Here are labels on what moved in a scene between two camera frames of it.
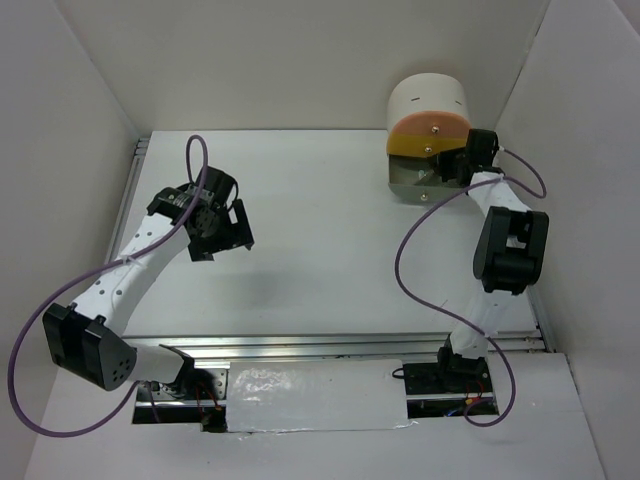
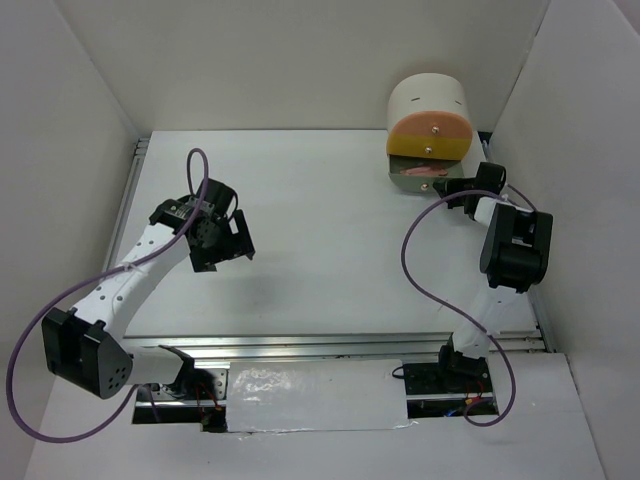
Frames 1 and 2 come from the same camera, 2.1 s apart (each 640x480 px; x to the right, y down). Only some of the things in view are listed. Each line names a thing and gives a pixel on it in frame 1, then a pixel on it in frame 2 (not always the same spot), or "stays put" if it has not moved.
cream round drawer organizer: x=427 y=92 stays put
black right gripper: x=442 y=163 → x=451 y=186
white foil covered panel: x=318 y=395 stays put
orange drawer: x=432 y=124 stays put
